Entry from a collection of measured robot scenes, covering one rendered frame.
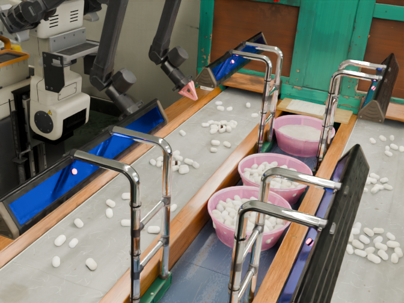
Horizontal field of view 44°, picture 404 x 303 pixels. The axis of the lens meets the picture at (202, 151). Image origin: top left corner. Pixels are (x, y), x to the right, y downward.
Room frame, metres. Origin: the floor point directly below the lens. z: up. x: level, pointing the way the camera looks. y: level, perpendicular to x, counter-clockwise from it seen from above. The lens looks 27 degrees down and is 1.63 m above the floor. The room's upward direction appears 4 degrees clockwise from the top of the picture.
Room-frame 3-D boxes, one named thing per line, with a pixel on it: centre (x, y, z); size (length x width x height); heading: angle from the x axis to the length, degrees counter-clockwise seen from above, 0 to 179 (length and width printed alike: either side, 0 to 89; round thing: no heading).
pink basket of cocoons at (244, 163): (1.59, -0.27, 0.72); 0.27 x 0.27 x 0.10
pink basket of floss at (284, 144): (1.99, -0.43, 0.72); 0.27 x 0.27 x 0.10
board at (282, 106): (2.20, -0.51, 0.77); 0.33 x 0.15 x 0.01; 68
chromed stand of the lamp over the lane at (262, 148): (1.91, -0.18, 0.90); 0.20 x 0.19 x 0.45; 158
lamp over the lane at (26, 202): (1.04, 0.25, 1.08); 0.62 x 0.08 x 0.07; 158
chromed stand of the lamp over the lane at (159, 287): (1.01, 0.18, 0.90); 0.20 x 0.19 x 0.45; 158
